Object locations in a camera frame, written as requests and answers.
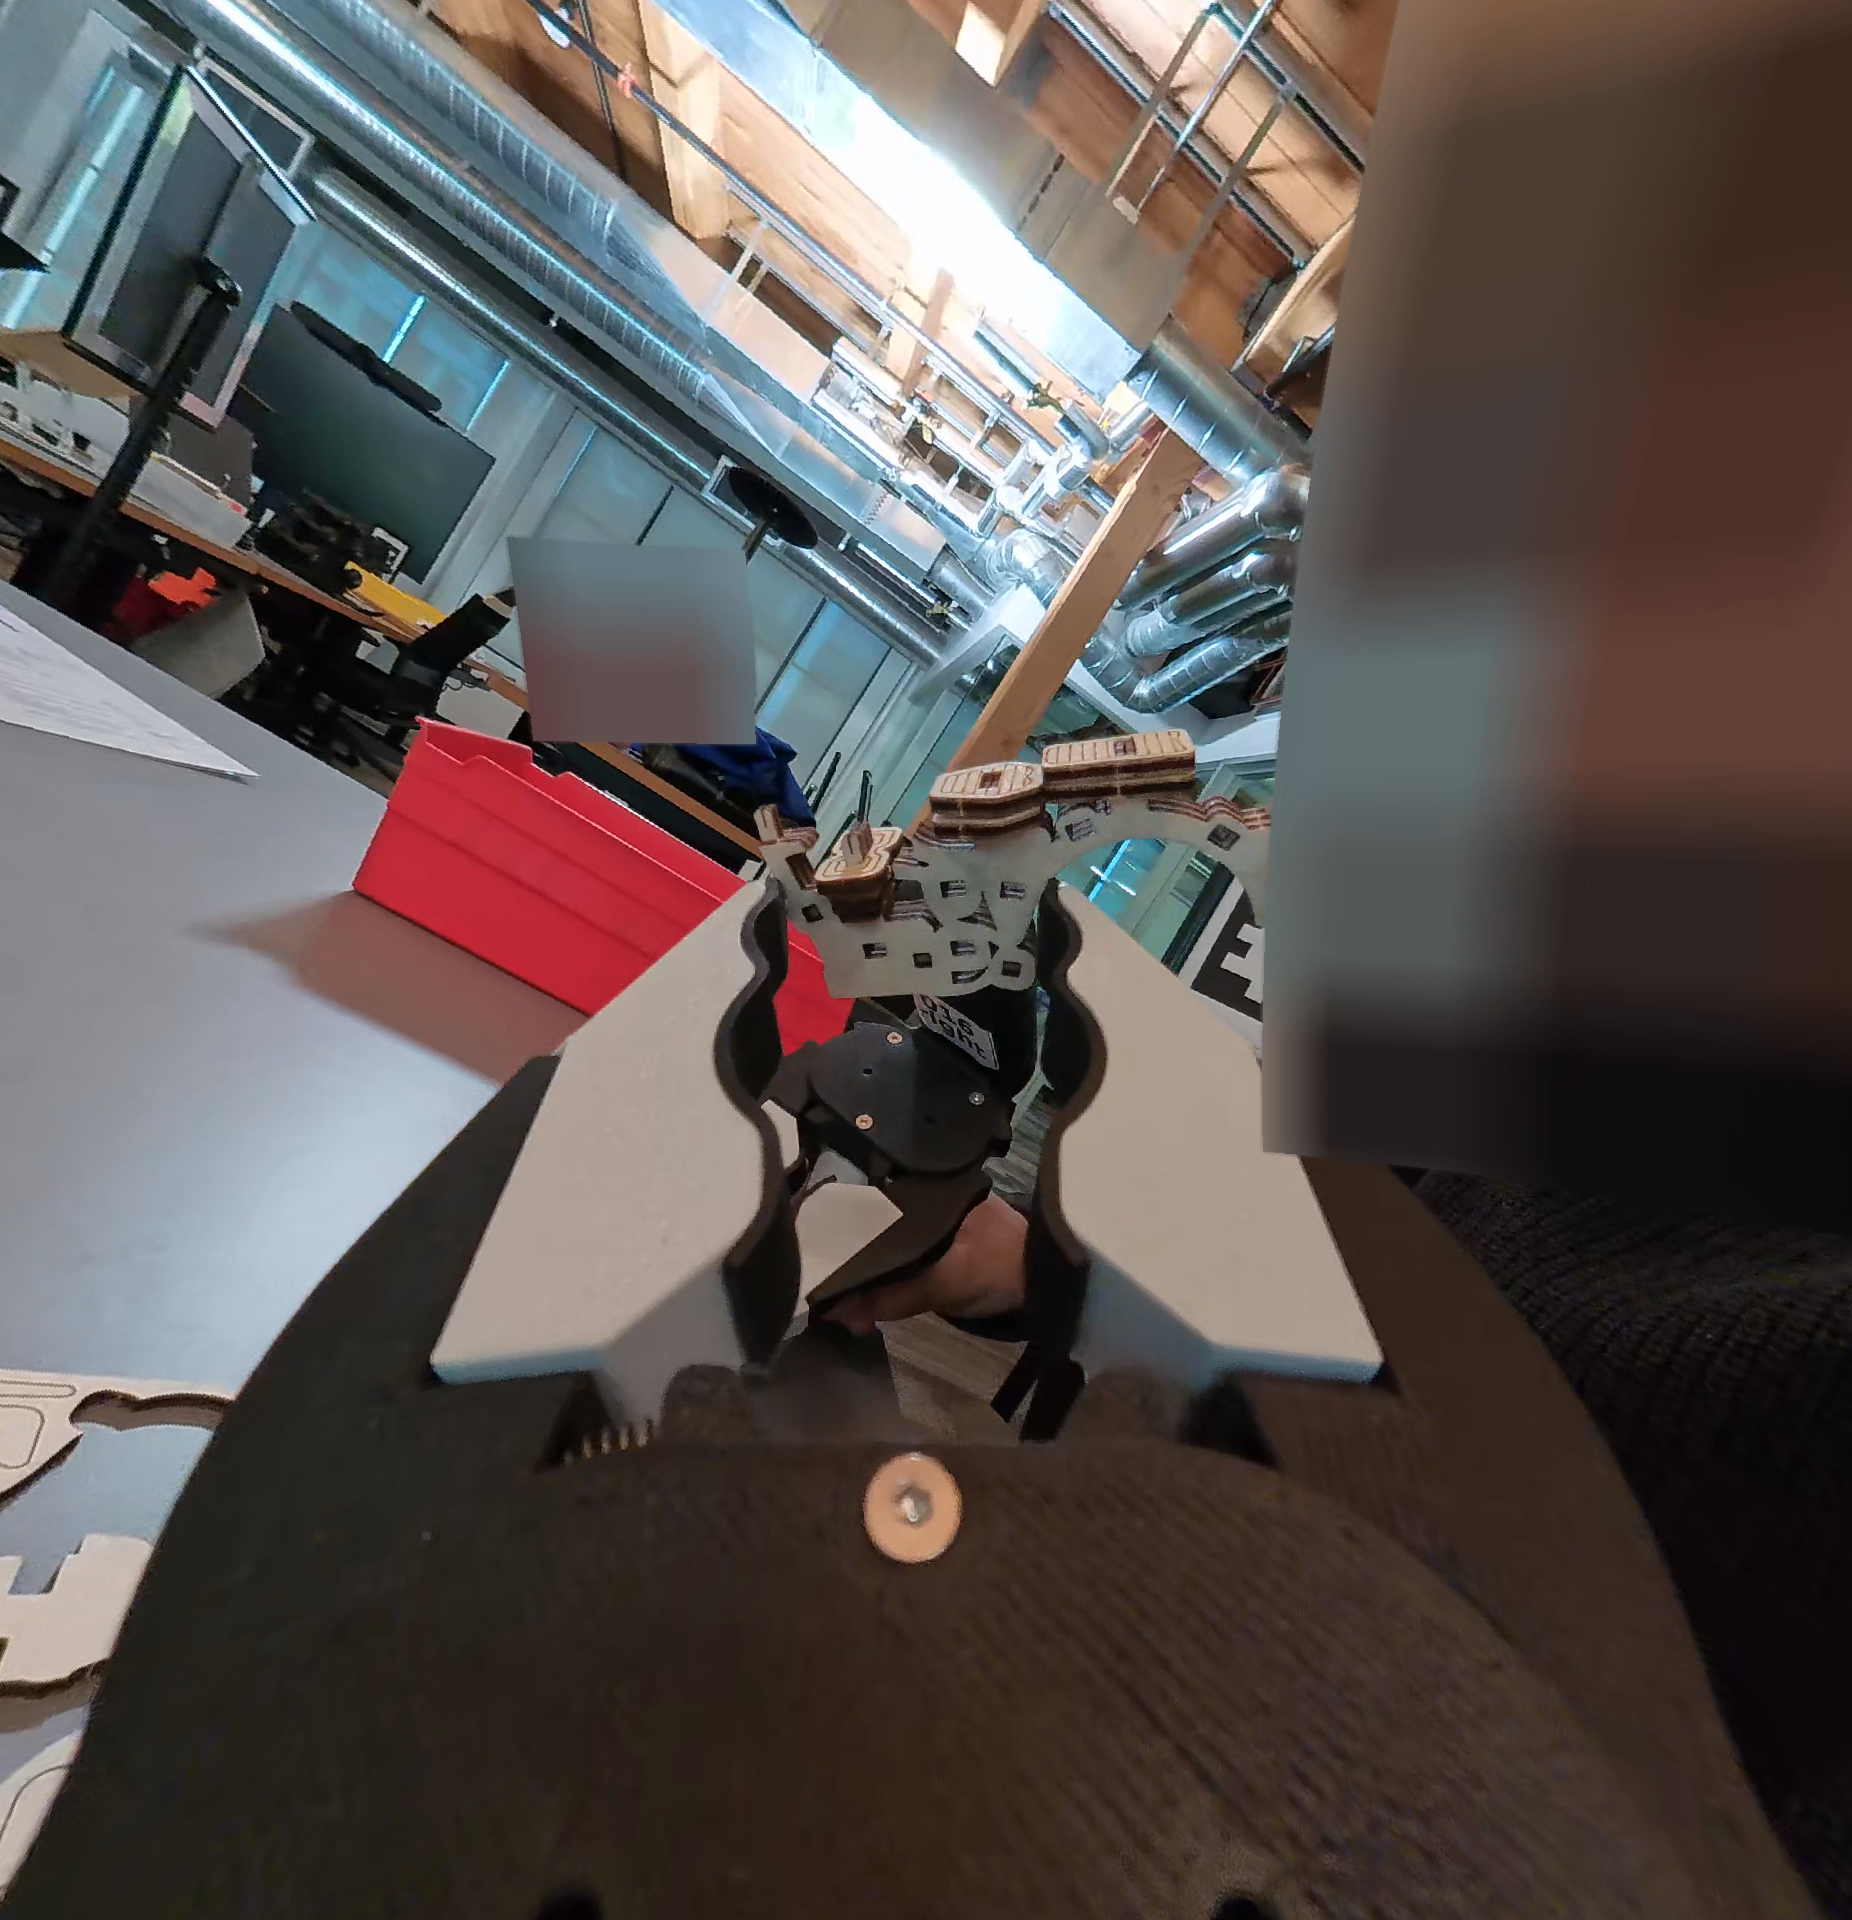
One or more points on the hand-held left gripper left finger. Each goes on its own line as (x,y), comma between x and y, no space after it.
(627,1171)

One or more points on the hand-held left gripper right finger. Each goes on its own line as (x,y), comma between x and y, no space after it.
(1210,1184)

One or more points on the wooden puzzle model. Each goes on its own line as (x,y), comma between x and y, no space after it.
(941,923)

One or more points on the person's right hand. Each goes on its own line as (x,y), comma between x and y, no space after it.
(978,1269)

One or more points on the black and white marker sign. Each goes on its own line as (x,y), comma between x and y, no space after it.
(1234,960)

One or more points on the red plastic bin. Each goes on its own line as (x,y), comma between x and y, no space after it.
(566,885)

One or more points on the slanted wooden beam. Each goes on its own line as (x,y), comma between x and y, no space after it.
(1085,600)

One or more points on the black office chair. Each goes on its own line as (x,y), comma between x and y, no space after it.
(439,660)

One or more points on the white printed paper sheet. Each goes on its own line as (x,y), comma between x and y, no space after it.
(71,682)

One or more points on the wooden puzzle sheet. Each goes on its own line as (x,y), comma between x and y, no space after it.
(27,1621)

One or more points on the black computer monitor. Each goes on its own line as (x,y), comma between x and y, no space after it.
(371,450)

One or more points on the silver-backed computer monitor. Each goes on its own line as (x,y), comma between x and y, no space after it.
(190,255)

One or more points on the long silver ventilation duct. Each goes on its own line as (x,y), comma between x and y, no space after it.
(566,195)

